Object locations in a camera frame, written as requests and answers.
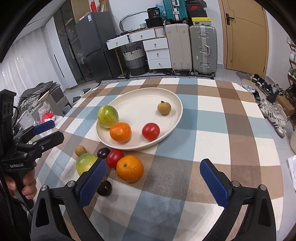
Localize yellow green passion fruit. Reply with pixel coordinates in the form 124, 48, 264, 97
97, 105, 119, 128

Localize orange mandarin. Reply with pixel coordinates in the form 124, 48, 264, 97
109, 123, 132, 143
116, 155, 144, 183

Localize red tomato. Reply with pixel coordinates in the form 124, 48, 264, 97
142, 123, 160, 142
106, 149, 124, 169

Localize brown longan fruit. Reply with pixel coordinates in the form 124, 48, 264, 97
158, 101, 171, 115

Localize left hand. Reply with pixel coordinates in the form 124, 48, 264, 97
4, 161, 37, 200

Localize red white plastic bag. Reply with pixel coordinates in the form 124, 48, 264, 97
38, 101, 56, 123

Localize red tomato behind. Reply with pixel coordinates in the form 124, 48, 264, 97
106, 149, 124, 169

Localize checkered tablecloth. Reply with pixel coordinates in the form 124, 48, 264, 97
36, 78, 283, 240

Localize cream round plate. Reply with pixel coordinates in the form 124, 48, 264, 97
96, 87, 183, 151

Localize white sneakers on floor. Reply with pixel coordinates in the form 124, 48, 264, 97
258, 98, 287, 138

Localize black refrigerator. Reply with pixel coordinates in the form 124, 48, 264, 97
75, 12, 121, 83

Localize woven laundry basket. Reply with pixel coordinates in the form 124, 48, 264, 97
123, 47, 149, 76

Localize white drawer cabinet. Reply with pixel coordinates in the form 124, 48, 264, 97
106, 26, 171, 70

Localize beige suitcase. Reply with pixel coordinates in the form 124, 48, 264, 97
165, 24, 193, 71

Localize silver suitcase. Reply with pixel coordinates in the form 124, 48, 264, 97
189, 25, 218, 77

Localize teal suitcase on top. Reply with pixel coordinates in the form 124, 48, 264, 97
163, 0, 189, 24

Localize wooden door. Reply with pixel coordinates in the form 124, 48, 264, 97
218, 0, 269, 77

